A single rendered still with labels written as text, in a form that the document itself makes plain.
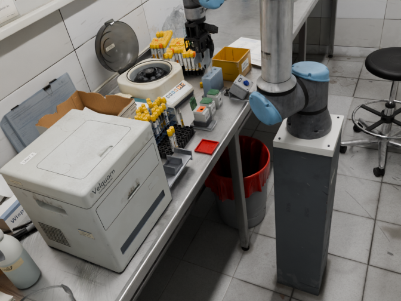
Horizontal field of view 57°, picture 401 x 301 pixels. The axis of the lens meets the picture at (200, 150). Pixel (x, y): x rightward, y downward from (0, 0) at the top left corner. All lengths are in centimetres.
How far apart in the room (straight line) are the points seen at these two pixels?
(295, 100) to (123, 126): 51
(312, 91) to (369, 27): 255
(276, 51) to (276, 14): 10
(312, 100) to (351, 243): 111
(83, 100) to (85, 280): 78
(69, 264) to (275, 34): 83
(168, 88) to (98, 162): 75
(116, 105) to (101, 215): 68
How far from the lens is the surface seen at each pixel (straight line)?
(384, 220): 229
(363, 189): 242
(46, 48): 157
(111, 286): 104
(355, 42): 377
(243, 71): 169
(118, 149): 91
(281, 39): 103
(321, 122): 128
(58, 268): 114
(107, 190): 89
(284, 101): 111
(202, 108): 140
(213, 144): 133
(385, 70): 223
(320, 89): 121
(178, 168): 119
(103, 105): 153
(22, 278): 111
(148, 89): 153
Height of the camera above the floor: 170
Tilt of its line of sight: 39 degrees down
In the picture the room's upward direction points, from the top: 11 degrees counter-clockwise
